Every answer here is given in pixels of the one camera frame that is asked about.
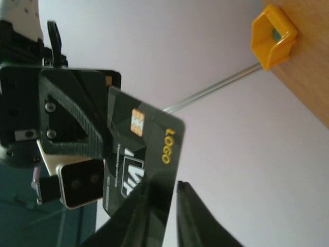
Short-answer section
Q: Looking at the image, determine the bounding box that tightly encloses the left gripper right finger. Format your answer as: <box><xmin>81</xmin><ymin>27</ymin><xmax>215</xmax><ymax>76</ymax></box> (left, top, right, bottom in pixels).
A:
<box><xmin>176</xmin><ymin>181</ymin><xmax>243</xmax><ymax>247</ymax></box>

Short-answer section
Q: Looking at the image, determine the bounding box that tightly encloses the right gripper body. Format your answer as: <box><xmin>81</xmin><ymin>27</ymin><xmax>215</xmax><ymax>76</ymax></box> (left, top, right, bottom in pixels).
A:
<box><xmin>1</xmin><ymin>65</ymin><xmax>121</xmax><ymax>168</ymax></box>

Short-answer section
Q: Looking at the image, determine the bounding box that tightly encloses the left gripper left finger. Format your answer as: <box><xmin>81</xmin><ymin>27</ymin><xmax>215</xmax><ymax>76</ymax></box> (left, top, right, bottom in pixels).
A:
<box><xmin>81</xmin><ymin>182</ymin><xmax>150</xmax><ymax>247</ymax></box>

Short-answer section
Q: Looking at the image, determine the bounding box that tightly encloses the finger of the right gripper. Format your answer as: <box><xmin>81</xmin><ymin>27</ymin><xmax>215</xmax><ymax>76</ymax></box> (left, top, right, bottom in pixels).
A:
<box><xmin>39</xmin><ymin>68</ymin><xmax>112</xmax><ymax>160</ymax></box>

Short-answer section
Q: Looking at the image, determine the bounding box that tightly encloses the blue card holder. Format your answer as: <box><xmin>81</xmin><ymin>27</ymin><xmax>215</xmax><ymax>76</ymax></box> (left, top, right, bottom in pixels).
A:
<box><xmin>1</xmin><ymin>165</ymin><xmax>97</xmax><ymax>246</ymax></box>

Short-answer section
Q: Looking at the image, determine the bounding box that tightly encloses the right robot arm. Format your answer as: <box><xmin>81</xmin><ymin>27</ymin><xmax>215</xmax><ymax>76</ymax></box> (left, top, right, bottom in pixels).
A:
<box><xmin>1</xmin><ymin>1</ymin><xmax>121</xmax><ymax>169</ymax></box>

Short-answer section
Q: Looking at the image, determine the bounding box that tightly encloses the teal card in bin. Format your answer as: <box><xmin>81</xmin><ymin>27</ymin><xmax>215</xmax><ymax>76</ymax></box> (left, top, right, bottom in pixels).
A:
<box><xmin>272</xmin><ymin>28</ymin><xmax>281</xmax><ymax>43</ymax></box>

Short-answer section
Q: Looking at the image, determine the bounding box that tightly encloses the yellow bin right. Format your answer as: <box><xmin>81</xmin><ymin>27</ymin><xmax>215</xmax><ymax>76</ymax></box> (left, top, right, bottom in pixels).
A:
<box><xmin>251</xmin><ymin>4</ymin><xmax>298</xmax><ymax>71</ymax></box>

